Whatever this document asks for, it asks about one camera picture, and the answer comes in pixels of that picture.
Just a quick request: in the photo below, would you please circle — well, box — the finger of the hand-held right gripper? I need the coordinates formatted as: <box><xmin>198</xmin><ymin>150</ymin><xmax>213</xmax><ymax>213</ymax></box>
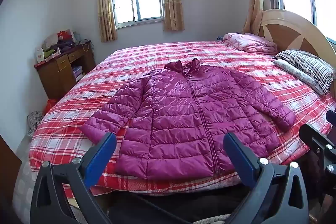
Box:
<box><xmin>299</xmin><ymin>123</ymin><xmax>336</xmax><ymax>182</ymax></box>
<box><xmin>325</xmin><ymin>109</ymin><xmax>336</xmax><ymax>124</ymax></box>

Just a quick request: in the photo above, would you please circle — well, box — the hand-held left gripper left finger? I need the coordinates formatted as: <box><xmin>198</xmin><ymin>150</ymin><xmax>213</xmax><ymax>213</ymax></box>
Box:
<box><xmin>30</xmin><ymin>132</ymin><xmax>117</xmax><ymax>224</ymax></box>

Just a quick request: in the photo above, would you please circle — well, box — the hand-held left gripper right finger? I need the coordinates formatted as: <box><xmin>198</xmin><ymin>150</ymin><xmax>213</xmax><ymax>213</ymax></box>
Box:
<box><xmin>223</xmin><ymin>132</ymin><xmax>310</xmax><ymax>224</ymax></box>

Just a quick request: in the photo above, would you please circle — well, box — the magenta puffer jacket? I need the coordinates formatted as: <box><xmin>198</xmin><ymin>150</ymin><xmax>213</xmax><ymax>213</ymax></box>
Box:
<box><xmin>79</xmin><ymin>58</ymin><xmax>297</xmax><ymax>182</ymax></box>

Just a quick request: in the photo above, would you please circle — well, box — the pile of clothes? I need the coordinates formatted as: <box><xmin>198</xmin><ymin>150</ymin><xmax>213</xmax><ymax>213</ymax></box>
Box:
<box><xmin>43</xmin><ymin>34</ymin><xmax>77</xmax><ymax>54</ymax></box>

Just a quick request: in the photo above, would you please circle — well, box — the striped pillow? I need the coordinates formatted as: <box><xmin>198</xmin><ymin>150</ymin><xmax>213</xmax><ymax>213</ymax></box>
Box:
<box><xmin>273</xmin><ymin>50</ymin><xmax>334</xmax><ymax>95</ymax></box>

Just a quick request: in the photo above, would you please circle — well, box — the white patterned pillow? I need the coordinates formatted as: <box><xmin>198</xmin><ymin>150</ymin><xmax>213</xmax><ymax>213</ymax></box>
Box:
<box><xmin>273</xmin><ymin>59</ymin><xmax>324</xmax><ymax>95</ymax></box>

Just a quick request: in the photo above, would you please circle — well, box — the red plastic bag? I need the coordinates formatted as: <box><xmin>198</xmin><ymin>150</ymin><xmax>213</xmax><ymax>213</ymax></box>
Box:
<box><xmin>43</xmin><ymin>99</ymin><xmax>59</xmax><ymax>114</ymax></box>

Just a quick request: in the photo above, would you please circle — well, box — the grey patterned bag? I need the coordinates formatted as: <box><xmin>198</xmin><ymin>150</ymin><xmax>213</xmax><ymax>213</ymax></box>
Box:
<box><xmin>27</xmin><ymin>111</ymin><xmax>44</xmax><ymax>136</ymax></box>

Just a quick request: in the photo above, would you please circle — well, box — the stack of books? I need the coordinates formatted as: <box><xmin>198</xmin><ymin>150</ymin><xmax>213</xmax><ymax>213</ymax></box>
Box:
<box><xmin>72</xmin><ymin>66</ymin><xmax>85</xmax><ymax>82</ymax></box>

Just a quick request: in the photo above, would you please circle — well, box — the wooden headboard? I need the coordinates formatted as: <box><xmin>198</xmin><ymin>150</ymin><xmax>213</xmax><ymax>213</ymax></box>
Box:
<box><xmin>259</xmin><ymin>9</ymin><xmax>336</xmax><ymax>98</ymax></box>

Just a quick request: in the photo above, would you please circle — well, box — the brown wooden desk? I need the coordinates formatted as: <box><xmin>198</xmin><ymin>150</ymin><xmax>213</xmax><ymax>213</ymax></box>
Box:
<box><xmin>34</xmin><ymin>40</ymin><xmax>96</xmax><ymax>100</ymax></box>

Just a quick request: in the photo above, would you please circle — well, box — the brown wooden cabinet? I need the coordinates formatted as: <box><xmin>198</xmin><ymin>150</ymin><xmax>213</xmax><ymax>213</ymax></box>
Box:
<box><xmin>0</xmin><ymin>135</ymin><xmax>23</xmax><ymax>203</ymax></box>

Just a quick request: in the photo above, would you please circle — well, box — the bed with red plaid sheet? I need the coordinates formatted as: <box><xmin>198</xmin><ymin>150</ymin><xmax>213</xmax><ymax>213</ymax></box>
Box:
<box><xmin>12</xmin><ymin>40</ymin><xmax>336</xmax><ymax>214</ymax></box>

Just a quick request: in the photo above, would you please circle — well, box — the pink floral blanket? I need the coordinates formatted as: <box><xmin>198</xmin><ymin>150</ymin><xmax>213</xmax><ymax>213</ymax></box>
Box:
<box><xmin>223</xmin><ymin>33</ymin><xmax>278</xmax><ymax>55</ymax></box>

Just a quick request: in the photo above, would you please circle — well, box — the white carton with red print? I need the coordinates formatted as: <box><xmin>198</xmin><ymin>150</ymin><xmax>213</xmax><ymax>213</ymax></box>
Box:
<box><xmin>35</xmin><ymin>47</ymin><xmax>45</xmax><ymax>63</ymax></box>

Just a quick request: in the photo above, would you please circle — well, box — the red paper bag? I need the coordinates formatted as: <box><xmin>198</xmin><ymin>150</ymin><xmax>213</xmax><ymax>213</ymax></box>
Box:
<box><xmin>57</xmin><ymin>30</ymin><xmax>75</xmax><ymax>42</ymax></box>

